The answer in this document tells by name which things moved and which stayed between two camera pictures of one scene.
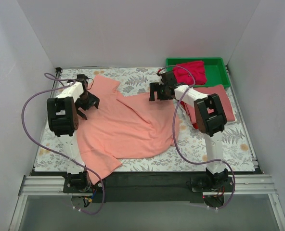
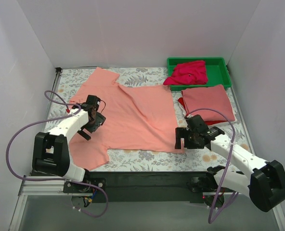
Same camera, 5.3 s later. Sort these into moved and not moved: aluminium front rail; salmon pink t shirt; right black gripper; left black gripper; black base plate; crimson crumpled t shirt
Moved: right black gripper; left black gripper; salmon pink t shirt
Not moved: aluminium front rail; black base plate; crimson crumpled t shirt
